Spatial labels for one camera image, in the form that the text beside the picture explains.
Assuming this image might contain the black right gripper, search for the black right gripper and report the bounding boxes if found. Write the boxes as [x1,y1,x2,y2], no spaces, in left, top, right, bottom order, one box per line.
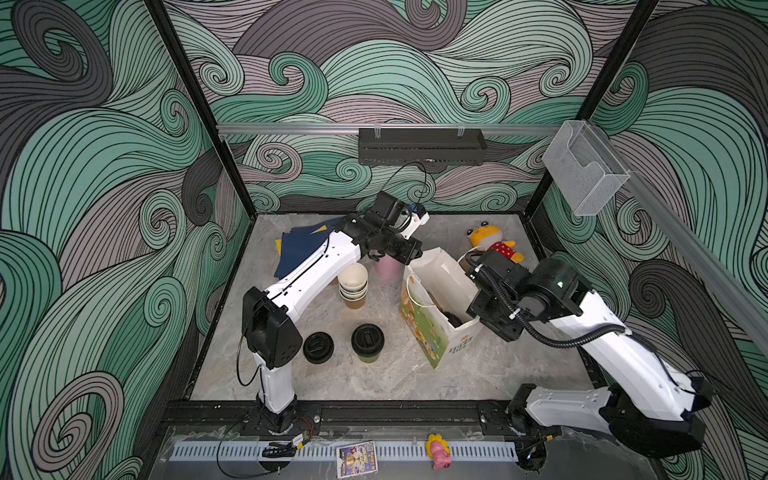
[465,284,534,340]

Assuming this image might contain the white paper takeout bag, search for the white paper takeout bag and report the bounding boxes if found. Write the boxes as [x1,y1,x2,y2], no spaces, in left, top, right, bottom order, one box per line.
[399,248,482,370]

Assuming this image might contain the black coffee cup lid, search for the black coffee cup lid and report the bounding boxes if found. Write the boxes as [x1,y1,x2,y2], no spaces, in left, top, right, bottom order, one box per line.
[351,323,385,353]

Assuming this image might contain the green paper coffee cup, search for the green paper coffee cup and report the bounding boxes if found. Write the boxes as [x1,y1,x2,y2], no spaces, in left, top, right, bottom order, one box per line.
[356,349,381,363]

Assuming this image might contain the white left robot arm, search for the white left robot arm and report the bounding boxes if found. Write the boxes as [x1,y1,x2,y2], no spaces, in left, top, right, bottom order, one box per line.
[241,191,429,424]

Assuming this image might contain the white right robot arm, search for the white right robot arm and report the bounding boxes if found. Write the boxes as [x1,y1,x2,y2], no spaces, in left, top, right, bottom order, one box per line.
[466,249,713,459]

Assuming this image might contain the pink cup holder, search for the pink cup holder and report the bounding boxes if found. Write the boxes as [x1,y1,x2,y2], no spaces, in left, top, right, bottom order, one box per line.
[376,255,404,280]

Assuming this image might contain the stack of paper cups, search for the stack of paper cups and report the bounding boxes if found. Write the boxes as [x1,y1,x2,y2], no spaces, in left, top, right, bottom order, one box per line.
[337,263,368,309]

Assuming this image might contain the yellow red plush toy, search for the yellow red plush toy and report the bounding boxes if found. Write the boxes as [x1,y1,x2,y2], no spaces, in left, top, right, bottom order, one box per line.
[466,221,525,264]

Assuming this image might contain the dark blue napkin stack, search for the dark blue napkin stack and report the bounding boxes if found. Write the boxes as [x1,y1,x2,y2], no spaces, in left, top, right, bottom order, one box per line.
[274,217,342,279]

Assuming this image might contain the stack of black lids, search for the stack of black lids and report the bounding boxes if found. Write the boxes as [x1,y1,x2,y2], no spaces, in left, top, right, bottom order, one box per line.
[302,332,335,365]

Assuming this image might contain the pink figurine toy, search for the pink figurine toy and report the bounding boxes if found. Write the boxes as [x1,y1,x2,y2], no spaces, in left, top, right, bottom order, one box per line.
[425,434,452,471]

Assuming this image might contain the colourful picture card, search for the colourful picture card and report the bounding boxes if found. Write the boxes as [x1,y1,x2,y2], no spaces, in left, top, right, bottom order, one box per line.
[335,441,378,479]

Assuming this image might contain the black wall shelf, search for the black wall shelf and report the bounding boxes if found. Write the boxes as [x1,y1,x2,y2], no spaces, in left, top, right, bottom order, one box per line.
[358,127,488,166]

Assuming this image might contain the clear plastic wall holder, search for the clear plastic wall holder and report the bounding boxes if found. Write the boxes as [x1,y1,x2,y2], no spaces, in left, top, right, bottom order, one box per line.
[542,120,630,217]

